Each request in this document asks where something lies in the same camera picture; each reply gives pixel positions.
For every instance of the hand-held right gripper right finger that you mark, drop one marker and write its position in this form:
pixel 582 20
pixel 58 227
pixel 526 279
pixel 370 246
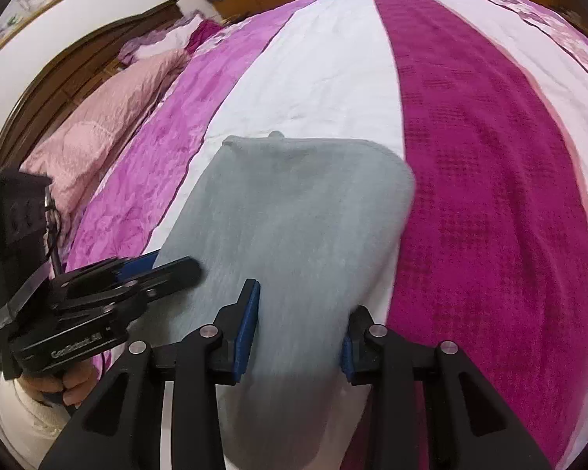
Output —
pixel 346 360

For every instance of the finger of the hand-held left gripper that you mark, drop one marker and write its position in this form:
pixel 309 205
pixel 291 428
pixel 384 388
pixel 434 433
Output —
pixel 132 265
pixel 176 271

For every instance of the floral pink bedsheet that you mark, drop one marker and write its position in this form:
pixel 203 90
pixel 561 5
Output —
pixel 544 14

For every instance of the grey pants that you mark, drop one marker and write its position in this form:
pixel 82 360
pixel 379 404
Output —
pixel 284 235

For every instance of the framed wall picture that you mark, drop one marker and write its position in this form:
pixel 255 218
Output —
pixel 27 7

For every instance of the dark wooden headboard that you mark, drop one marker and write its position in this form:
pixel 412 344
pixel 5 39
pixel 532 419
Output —
pixel 54 78

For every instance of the pink pillow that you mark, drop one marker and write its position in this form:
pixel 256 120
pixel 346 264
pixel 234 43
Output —
pixel 93 127

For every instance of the purple ruffled pillow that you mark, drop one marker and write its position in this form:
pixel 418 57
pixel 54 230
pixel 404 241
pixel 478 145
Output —
pixel 166 36

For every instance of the person's left forearm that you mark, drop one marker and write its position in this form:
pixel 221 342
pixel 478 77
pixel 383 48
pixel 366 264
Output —
pixel 24 421

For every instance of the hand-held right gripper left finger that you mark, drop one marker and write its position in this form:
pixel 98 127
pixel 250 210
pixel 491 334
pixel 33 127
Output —
pixel 249 328

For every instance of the person's left hand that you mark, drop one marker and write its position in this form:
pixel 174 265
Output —
pixel 73 384

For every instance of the purple white striped blanket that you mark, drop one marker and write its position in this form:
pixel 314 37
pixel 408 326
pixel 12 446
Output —
pixel 480 181

